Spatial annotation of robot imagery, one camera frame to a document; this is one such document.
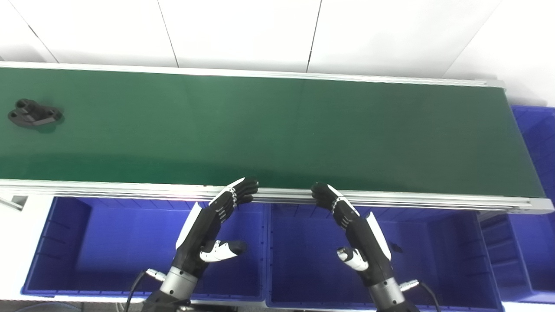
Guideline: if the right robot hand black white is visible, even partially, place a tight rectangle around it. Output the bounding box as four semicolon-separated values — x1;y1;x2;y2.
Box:
310;182;393;286

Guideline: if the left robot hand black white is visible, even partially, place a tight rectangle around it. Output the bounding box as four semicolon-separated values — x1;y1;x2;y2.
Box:
173;176;260;279

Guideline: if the black flange part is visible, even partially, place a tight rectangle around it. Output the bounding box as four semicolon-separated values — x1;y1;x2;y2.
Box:
8;99;64;129

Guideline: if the blue plastic bin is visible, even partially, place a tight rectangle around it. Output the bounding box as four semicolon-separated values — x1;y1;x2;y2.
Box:
21;196;268;302
264;203;506;312
477;105;555;304

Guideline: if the green conveyor belt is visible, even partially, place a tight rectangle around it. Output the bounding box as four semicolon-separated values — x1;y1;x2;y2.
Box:
0;67;546;198

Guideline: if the aluminium conveyor support leg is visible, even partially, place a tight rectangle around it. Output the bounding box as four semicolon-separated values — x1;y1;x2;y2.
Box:
0;194;28;212

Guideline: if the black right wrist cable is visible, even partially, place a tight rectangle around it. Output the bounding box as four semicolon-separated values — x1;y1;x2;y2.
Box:
399;279;441;312

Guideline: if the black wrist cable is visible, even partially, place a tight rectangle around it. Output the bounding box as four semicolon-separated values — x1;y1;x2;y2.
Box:
399;279;441;312
124;268;168;312

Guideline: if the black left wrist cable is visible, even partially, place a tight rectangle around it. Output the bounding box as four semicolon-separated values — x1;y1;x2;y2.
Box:
124;268;168;312

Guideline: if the aluminium conveyor side rail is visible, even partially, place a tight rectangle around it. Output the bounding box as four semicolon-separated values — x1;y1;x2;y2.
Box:
0;62;506;90
0;179;555;215

